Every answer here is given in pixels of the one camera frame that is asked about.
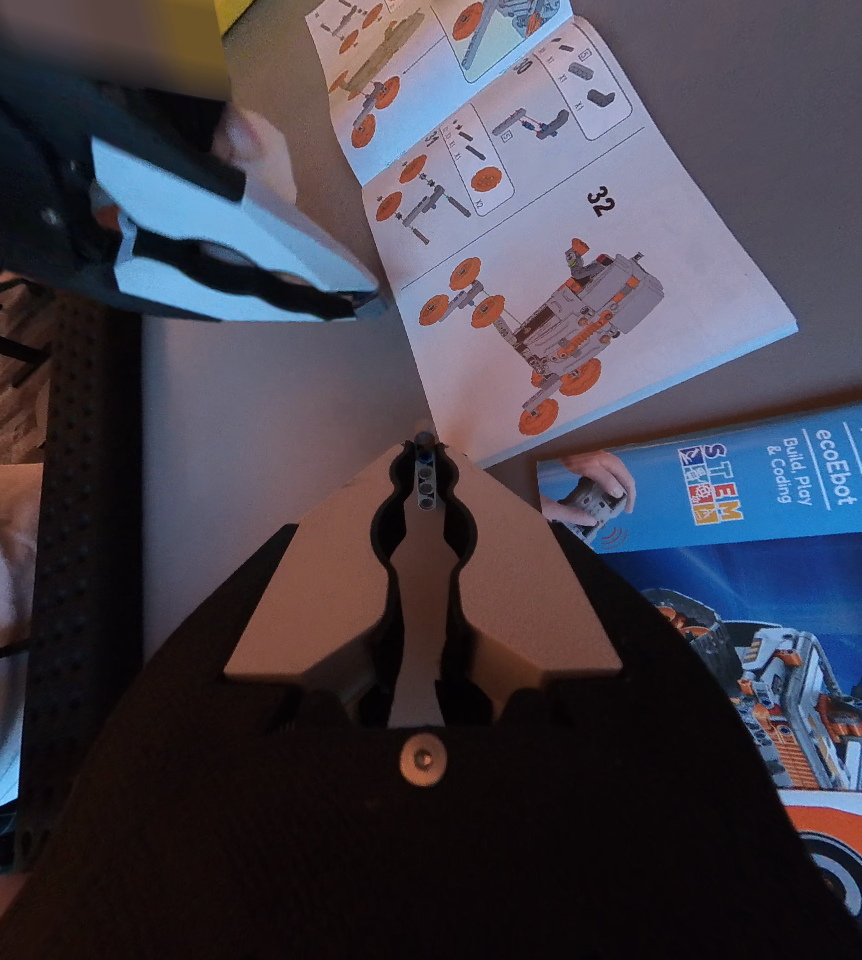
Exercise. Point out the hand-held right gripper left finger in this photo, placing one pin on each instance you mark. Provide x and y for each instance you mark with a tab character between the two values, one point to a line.
311	600

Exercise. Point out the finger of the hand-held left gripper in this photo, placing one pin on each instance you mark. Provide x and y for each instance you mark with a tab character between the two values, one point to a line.
266	232
176	289

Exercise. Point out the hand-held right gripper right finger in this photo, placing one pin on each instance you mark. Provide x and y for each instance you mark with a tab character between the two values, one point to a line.
536	600

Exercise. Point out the light grey holed beam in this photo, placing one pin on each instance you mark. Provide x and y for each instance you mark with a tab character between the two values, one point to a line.
427	480

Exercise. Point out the grey desk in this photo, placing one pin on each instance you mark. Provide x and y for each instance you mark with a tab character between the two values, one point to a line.
251	390

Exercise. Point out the person's left hand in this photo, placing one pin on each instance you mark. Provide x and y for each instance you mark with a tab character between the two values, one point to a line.
262	157

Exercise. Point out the yellow storage bin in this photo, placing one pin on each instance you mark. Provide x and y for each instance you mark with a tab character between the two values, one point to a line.
232	13

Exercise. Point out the blue manual booklet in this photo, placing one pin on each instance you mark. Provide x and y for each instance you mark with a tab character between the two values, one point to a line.
775	570

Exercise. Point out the open instruction booklet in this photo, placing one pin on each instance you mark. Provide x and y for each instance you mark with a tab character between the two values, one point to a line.
663	225

